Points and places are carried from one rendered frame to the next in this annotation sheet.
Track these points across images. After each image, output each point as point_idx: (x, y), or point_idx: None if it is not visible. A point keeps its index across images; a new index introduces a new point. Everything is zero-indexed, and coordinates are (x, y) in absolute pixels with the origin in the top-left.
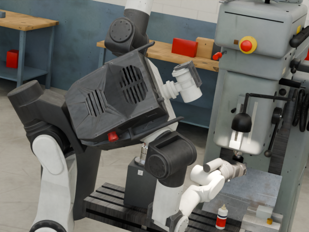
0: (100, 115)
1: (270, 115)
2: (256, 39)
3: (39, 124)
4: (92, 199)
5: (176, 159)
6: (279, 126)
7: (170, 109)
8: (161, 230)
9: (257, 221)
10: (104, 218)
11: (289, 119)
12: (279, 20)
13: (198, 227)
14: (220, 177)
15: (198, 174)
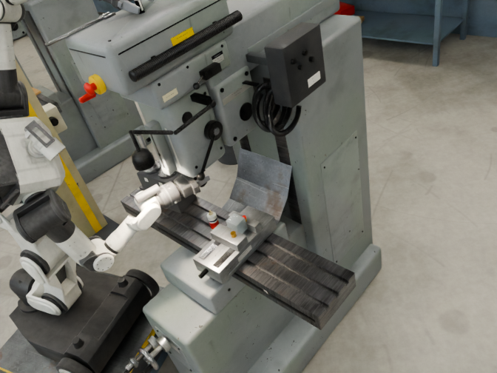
0: None
1: (189, 138)
2: (101, 78)
3: None
4: (128, 198)
5: (33, 226)
6: (245, 130)
7: (38, 169)
8: (166, 231)
9: (223, 233)
10: (136, 215)
11: (278, 110)
12: (101, 55)
13: (194, 229)
14: (148, 208)
15: (137, 203)
